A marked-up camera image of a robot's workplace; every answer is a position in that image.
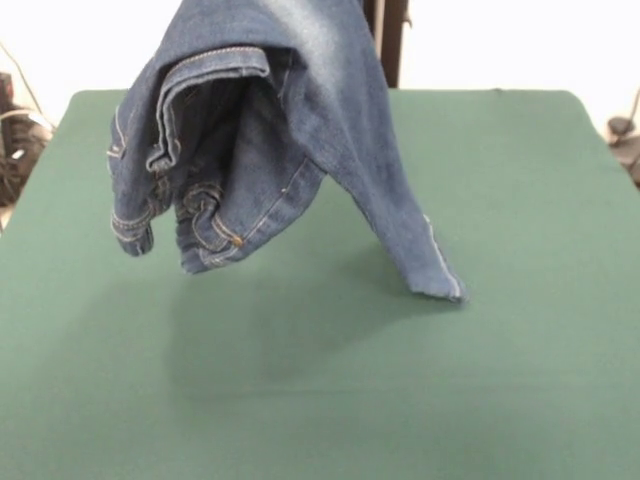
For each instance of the blue denim jeans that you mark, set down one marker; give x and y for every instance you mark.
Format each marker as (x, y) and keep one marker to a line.
(325, 125)

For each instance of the dark green table cloth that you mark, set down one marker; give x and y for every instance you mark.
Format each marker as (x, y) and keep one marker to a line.
(350, 375)

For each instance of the black wheeled stand base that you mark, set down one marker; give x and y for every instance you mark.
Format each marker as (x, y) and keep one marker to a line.
(20, 150)
(631, 160)

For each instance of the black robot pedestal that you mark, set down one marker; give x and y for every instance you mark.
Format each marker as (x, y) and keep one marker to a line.
(392, 40)

